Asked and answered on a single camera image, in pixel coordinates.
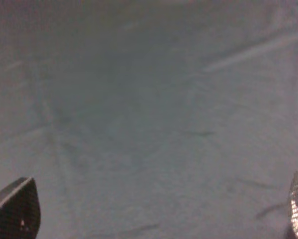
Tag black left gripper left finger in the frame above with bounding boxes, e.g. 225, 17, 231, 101
0, 177, 41, 239

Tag black tablecloth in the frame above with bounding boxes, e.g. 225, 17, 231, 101
0, 0, 298, 239

